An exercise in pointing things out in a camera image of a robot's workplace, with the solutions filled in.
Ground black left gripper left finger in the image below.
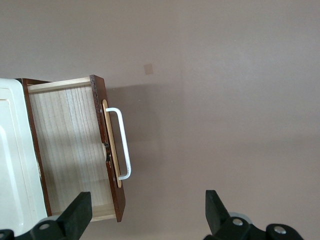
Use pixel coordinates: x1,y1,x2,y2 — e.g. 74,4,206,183
0,191,93,240

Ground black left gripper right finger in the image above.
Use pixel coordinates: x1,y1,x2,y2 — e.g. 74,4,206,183
203,189,305,240

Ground dark brown wooden drawer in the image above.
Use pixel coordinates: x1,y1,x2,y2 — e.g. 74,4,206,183
26,74,126,223

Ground white metal drawer handle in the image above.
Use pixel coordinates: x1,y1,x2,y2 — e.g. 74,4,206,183
105,107,132,181

